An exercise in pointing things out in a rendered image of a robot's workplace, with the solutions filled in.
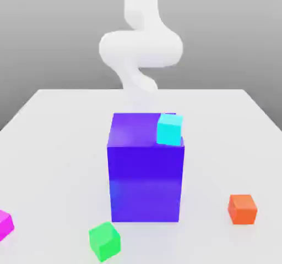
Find small magenta cube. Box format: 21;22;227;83
0;210;15;242

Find small cyan cube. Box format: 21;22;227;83
156;113;184;146

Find large purple box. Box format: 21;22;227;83
106;112;185;223

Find small green cube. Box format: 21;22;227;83
88;221;122;263

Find small orange cube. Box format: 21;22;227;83
227;194;258;226

